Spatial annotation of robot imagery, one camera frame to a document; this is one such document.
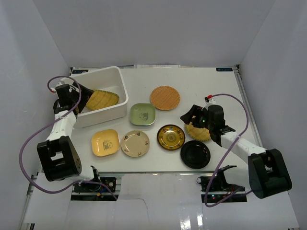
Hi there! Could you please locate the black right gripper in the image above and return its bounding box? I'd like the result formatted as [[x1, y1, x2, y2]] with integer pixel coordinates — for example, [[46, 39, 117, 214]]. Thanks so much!
[[180, 105, 213, 130]]

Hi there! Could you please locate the square green-rimmed bamboo tray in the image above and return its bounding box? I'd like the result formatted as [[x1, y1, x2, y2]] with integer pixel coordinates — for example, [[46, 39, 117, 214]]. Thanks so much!
[[86, 90, 119, 111]]

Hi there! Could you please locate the round orange woven plate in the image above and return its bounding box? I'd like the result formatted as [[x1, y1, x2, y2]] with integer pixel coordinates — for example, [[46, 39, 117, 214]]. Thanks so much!
[[150, 86, 181, 111]]

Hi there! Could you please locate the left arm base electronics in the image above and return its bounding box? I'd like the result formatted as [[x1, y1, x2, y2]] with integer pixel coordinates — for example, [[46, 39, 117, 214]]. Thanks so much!
[[71, 177, 118, 201]]

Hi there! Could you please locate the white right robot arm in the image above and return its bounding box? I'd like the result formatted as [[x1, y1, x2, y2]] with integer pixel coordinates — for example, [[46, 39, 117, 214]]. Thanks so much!
[[180, 105, 292, 199]]

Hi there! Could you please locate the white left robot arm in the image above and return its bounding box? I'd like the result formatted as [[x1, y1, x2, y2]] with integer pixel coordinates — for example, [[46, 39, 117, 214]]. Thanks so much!
[[37, 82, 101, 191]]

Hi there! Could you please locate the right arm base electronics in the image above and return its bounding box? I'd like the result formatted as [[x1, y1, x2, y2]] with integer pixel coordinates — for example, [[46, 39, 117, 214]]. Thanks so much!
[[196, 165, 247, 204]]

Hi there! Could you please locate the white plastic bin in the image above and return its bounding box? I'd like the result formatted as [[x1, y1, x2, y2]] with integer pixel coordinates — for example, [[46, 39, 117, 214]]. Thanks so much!
[[71, 66, 129, 128]]

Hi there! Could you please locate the round green-rimmed bamboo plate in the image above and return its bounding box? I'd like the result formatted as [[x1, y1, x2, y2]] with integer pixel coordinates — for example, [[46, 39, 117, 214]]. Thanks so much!
[[185, 123, 211, 142]]

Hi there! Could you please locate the yellow ornate round plate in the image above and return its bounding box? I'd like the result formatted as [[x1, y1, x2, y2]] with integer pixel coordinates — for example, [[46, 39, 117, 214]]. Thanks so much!
[[157, 125, 186, 151]]

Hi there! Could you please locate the black round plate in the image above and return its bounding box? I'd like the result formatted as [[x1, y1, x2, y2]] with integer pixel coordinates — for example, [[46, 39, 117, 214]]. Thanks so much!
[[180, 140, 211, 170]]

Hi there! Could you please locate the yellow square panda dish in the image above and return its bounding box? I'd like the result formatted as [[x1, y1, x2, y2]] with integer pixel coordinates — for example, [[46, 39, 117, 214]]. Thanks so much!
[[91, 129, 120, 157]]

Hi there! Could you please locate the green square panda dish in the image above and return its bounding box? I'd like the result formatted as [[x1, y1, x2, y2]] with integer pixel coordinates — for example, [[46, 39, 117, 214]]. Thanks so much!
[[130, 103, 156, 126]]

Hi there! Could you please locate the beige round patterned plate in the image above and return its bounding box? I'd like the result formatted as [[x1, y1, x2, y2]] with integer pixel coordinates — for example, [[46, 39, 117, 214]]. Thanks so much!
[[121, 130, 150, 158]]

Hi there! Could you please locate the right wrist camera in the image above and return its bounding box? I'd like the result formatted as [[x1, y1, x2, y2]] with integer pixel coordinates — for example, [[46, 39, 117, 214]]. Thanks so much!
[[205, 97, 216, 109]]

